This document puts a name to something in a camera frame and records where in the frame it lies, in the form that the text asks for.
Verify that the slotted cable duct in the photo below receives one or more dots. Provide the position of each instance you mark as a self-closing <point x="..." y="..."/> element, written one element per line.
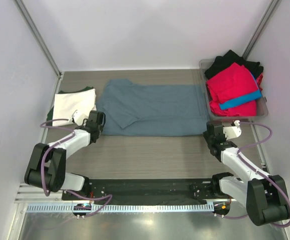
<point x="89" y="208"/>

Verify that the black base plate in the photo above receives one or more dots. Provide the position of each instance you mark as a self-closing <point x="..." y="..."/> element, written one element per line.
<point x="154" y="192"/>

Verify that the left aluminium frame post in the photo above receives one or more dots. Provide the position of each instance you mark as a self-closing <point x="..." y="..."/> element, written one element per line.
<point x="36" y="34"/>

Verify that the bright blue t shirt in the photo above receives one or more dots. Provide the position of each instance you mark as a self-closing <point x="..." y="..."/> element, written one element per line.
<point x="237" y="89"/>

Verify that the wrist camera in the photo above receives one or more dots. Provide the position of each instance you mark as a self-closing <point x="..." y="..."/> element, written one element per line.
<point x="233" y="131"/>
<point x="78" y="118"/>

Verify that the black t shirt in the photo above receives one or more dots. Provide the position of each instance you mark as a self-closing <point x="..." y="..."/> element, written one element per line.
<point x="222" y="62"/>

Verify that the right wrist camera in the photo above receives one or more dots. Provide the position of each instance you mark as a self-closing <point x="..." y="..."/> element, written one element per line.
<point x="233" y="131"/>

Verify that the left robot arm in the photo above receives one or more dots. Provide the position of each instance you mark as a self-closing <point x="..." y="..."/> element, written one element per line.
<point x="47" y="164"/>

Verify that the aluminium front rail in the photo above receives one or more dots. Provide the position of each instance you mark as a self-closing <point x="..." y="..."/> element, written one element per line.
<point x="31" y="194"/>

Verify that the grey blue t shirt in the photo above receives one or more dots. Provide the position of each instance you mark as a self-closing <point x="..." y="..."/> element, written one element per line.
<point x="152" y="110"/>

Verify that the right aluminium frame post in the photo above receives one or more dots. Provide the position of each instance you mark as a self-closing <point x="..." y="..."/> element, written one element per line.
<point x="268" y="14"/>

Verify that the aluminium frame post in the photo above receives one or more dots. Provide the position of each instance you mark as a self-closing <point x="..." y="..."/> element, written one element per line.
<point x="36" y="34"/>
<point x="268" y="14"/>

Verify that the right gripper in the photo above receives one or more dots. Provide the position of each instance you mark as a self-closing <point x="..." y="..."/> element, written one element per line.
<point x="206" y="135"/>

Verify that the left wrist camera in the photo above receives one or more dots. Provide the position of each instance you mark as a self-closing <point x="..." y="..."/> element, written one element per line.
<point x="78" y="118"/>

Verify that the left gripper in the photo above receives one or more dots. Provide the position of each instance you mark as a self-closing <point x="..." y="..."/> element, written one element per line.
<point x="101" y="127"/>

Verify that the red t shirt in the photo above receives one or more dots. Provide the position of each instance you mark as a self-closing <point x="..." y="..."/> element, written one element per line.
<point x="214" y="88"/>

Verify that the folded white t shirt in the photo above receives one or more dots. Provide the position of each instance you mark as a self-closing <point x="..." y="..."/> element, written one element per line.
<point x="74" y="107"/>

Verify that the grey plastic bin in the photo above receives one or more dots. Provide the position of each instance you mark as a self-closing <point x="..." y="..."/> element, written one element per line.
<point x="261" y="108"/>

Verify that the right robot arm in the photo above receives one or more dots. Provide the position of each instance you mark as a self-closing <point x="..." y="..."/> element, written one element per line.
<point x="264" y="196"/>

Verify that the folded dark green t shirt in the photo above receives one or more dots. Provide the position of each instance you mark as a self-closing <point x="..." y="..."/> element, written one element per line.
<point x="50" y="117"/>

